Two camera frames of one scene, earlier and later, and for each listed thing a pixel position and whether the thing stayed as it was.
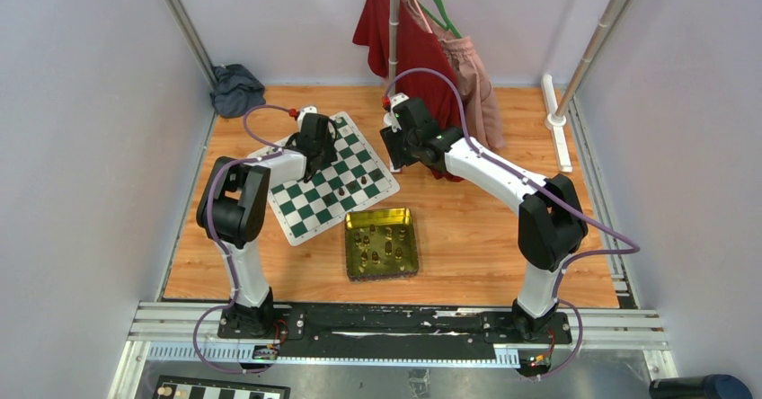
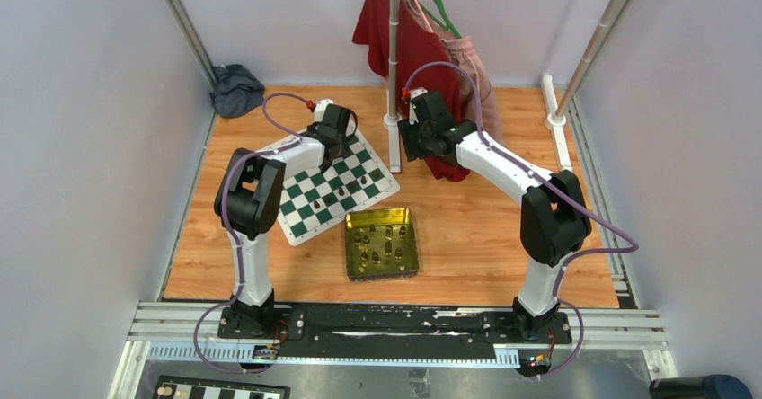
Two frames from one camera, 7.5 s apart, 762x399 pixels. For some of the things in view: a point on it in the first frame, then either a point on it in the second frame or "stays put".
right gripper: [398, 157] to [408, 128]
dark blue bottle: [708, 386] stays put
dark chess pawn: [375, 174] stays put
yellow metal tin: [380, 243] stays put
